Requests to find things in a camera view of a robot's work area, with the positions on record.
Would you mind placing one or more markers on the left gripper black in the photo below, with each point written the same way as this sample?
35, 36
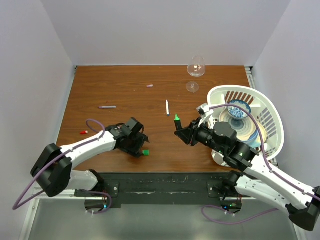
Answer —
140, 138

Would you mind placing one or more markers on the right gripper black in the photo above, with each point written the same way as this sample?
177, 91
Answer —
189, 136

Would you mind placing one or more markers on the green highlighter cap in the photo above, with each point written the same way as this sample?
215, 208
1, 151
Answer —
146, 152

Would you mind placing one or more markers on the green highlighter pen black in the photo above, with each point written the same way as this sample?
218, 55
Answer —
177, 122

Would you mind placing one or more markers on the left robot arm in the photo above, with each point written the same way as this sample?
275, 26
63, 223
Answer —
54, 171

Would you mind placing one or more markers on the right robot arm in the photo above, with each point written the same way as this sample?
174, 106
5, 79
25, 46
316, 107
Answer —
257, 178

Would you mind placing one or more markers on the white pen blue tip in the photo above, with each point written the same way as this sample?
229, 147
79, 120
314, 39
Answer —
167, 108

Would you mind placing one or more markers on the purple pen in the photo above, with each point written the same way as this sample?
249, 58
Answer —
107, 107

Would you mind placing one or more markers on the red pen cap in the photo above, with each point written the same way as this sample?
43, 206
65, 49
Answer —
84, 132

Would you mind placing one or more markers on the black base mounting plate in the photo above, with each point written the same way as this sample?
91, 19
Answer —
166, 188

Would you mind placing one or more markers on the blue white patterned bowl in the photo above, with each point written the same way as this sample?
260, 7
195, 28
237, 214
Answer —
238, 109

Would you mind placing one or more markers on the grey striped plate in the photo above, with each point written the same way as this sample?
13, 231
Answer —
245, 128

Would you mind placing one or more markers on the blue rimmed plate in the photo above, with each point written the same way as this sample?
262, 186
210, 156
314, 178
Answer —
253, 140

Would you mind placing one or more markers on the clear wine glass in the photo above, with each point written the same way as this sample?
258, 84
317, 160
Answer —
196, 69

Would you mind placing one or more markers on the cream plate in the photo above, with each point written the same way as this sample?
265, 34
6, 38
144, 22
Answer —
262, 135

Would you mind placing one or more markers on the white plastic dish basket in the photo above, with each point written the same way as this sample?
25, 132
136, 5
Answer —
262, 109

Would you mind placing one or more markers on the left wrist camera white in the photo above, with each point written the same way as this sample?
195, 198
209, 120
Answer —
121, 129

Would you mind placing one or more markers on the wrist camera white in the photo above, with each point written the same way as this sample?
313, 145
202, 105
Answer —
121, 129
205, 113

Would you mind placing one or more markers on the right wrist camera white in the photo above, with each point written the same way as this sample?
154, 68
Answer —
205, 113

